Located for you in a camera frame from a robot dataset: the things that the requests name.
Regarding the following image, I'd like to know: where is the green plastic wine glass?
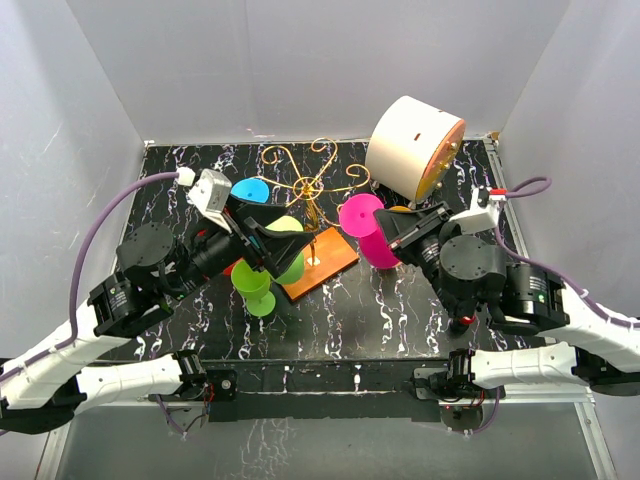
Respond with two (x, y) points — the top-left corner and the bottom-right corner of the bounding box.
(231, 260), (276, 317)
(267, 215), (305, 285)

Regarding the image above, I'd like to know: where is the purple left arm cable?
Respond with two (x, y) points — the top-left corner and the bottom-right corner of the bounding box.
(0, 172), (181, 436)

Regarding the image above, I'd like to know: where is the gold wire wine glass rack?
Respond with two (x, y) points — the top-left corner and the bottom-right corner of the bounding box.
(258, 137), (371, 302)

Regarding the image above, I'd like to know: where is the orange plastic wine glass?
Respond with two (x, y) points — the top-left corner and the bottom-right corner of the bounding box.
(389, 205), (411, 212)

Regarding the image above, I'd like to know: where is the red push button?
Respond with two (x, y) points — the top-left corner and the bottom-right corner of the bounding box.
(449, 315), (476, 336)

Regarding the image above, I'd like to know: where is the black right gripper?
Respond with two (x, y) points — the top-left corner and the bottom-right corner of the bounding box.
(374, 203), (466, 319)

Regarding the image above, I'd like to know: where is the red plastic wine glass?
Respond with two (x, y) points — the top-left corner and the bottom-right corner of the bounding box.
(195, 229), (237, 277)

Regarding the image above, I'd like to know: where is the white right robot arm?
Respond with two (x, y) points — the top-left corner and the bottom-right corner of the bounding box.
(374, 202), (639, 400)

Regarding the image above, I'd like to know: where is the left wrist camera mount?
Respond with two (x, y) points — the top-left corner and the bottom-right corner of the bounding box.
(176, 167), (233, 236)

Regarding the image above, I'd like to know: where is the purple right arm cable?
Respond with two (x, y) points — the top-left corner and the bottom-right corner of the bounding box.
(492, 175), (640, 436)

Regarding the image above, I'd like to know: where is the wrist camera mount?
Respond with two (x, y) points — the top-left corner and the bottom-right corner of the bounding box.
(176, 167), (233, 236)
(449, 186), (507, 234)

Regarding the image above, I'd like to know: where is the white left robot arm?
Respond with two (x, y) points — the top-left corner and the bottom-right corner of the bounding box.
(1, 196), (314, 435)

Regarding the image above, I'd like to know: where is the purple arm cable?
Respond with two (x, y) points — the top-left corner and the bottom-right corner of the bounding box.
(492, 175), (640, 436)
(0, 172), (181, 436)

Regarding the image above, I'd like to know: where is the blue plastic wine glass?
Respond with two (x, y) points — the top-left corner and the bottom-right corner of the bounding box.
(231, 178), (270, 203)

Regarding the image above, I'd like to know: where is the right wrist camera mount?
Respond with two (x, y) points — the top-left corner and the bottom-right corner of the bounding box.
(449, 186), (507, 234)

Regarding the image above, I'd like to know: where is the white cylindrical container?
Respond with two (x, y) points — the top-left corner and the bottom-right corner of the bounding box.
(365, 95), (466, 204)

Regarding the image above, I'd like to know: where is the magenta plastic wine glass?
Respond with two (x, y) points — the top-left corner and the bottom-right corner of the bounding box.
(339, 193), (400, 269)

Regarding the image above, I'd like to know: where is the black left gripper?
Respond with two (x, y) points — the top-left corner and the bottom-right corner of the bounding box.
(167, 193), (314, 300)

